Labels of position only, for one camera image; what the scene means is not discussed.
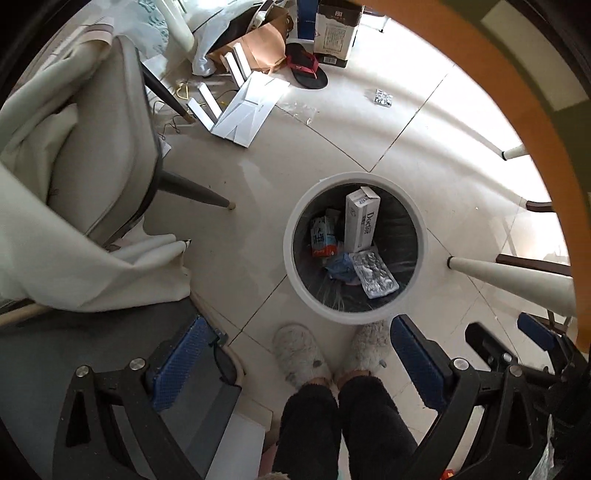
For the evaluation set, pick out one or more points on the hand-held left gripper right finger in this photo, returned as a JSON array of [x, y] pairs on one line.
[[418, 364]]

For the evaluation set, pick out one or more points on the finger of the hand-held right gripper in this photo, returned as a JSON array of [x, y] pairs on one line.
[[485, 341], [535, 327]]

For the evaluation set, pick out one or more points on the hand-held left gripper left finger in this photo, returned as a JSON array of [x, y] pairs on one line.
[[180, 364]]

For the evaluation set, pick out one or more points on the silver blister pack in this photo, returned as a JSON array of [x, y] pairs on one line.
[[383, 98], [374, 274]]

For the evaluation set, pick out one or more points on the blue wrapper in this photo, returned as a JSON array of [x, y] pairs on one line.
[[340, 266]]

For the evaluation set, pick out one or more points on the long white pink box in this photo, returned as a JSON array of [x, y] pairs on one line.
[[362, 221]]

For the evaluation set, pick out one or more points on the blue white milk carton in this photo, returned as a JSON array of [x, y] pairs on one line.
[[323, 237]]

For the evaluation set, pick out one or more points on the white round trash bin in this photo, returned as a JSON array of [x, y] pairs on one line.
[[355, 178]]

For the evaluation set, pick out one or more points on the grey fuzzy slipper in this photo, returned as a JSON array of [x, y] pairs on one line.
[[364, 350], [300, 355]]

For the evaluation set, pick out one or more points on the white table leg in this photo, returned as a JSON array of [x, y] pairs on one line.
[[515, 151], [508, 277]]

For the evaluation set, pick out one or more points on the grey box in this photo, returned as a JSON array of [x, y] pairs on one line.
[[115, 332]]

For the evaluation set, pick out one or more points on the dark wooden chair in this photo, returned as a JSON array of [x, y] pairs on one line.
[[540, 206]]

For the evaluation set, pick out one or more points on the black fuzzy pants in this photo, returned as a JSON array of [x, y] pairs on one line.
[[309, 429]]

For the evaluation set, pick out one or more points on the black bin liner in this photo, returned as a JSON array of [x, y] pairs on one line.
[[401, 230]]

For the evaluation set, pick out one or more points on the white cloth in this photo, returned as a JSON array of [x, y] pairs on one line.
[[60, 240]]

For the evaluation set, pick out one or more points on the grey chair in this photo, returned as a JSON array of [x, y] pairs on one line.
[[106, 152]]

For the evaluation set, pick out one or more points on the white cardboard pieces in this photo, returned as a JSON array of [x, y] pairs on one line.
[[249, 110]]

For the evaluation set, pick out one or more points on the clear plastic wrapper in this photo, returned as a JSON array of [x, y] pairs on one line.
[[300, 110]]

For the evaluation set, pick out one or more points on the red black flip-flop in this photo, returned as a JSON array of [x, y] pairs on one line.
[[307, 69]]

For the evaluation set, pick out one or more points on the crumpled white plastic bag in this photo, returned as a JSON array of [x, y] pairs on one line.
[[207, 46]]

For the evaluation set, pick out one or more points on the large brown paper bag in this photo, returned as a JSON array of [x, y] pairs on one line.
[[263, 46]]

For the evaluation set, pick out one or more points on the white carton with dark print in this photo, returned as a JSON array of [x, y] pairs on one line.
[[334, 37]]

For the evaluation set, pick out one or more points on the blue box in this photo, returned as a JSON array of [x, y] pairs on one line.
[[307, 18]]

